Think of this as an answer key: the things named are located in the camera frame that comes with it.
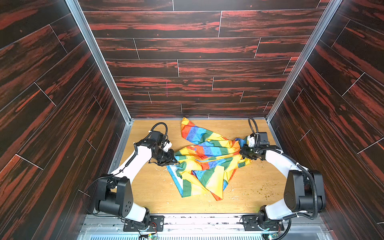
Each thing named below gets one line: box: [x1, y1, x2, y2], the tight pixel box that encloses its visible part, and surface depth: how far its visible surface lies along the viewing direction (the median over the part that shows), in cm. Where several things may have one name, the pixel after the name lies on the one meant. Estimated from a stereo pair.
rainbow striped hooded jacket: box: [167, 117, 252, 201], surface depth 92 cm
